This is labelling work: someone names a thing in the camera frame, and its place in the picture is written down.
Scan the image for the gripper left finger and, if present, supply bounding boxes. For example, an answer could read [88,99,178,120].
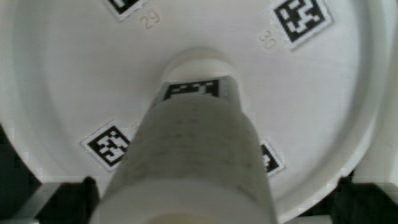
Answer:
[11,177,100,224]

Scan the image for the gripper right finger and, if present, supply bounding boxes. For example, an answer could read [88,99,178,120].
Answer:
[331,178,398,224]

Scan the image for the white table leg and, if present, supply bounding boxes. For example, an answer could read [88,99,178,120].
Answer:
[90,77,278,224]

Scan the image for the white round table top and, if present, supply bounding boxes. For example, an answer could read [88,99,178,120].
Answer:
[0,0,398,224]

